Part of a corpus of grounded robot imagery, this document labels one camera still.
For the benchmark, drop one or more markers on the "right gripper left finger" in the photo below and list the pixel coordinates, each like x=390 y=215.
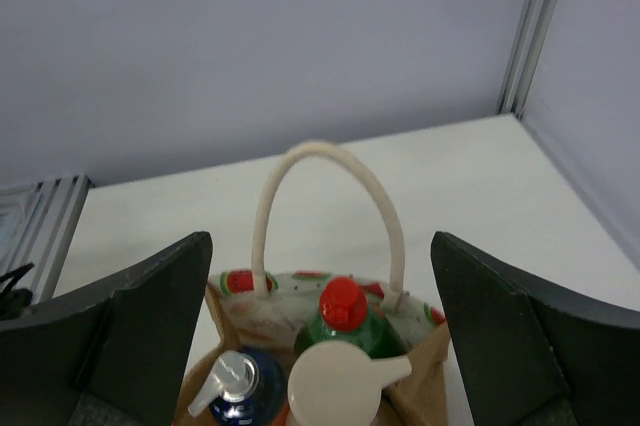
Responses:
x=111 y=352

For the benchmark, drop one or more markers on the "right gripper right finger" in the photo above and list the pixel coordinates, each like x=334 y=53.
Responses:
x=532 y=352

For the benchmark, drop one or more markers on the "orange blue spray bottle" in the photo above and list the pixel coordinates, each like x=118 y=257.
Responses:
x=244 y=387

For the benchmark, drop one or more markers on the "green dish soap bottle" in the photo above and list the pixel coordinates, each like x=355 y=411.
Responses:
x=344 y=314

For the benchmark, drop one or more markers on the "beige pump lotion bottle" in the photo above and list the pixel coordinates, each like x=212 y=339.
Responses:
x=337 y=383

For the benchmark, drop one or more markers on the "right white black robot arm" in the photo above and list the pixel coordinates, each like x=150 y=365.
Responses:
x=12 y=291

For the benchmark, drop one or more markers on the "right side aluminium rail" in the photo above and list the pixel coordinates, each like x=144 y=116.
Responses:
x=38 y=221

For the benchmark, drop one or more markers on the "left aluminium frame post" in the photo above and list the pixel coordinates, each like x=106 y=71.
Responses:
x=527 y=47

